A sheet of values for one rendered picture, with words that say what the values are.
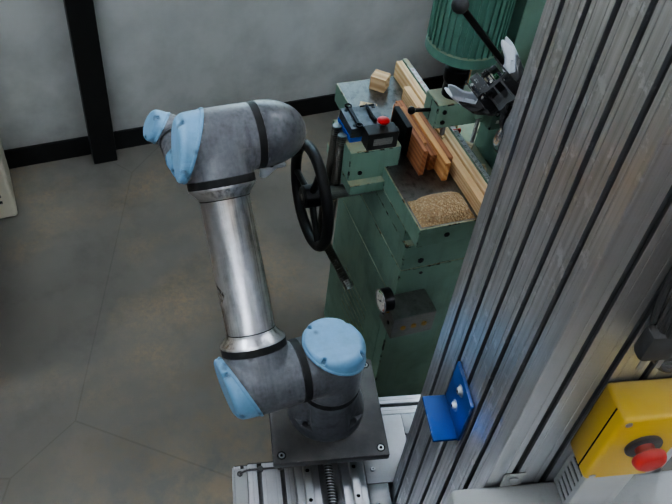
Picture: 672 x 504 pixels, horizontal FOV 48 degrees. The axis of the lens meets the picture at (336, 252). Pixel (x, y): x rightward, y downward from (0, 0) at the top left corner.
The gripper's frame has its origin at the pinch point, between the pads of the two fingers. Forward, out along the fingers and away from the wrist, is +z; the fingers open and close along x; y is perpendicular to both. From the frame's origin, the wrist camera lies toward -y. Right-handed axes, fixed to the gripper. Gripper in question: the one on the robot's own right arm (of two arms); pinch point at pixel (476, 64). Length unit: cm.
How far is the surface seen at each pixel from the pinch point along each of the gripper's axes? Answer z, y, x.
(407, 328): -8, -50, 55
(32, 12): 150, 11, 106
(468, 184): 3.5, -33.1, 18.7
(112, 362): 42, -40, 148
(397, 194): 9.0, -26.0, 33.4
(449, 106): 18.2, -23.3, 10.9
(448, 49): 16.3, -7.2, 2.6
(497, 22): 13.1, -7.4, -8.7
